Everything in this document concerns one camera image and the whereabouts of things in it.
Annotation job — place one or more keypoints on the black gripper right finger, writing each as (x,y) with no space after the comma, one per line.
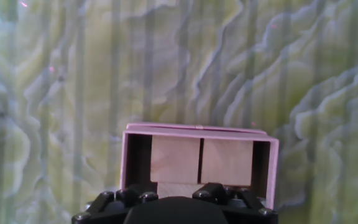
(225,196)

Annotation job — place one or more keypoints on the pink cardboard box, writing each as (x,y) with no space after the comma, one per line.
(197,132)

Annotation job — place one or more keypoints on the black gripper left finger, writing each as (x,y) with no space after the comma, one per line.
(120,199)

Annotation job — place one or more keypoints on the light wooden block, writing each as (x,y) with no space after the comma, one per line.
(174,158)
(227,161)

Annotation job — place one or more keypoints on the green marble pattern mat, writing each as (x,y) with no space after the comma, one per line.
(73,93)

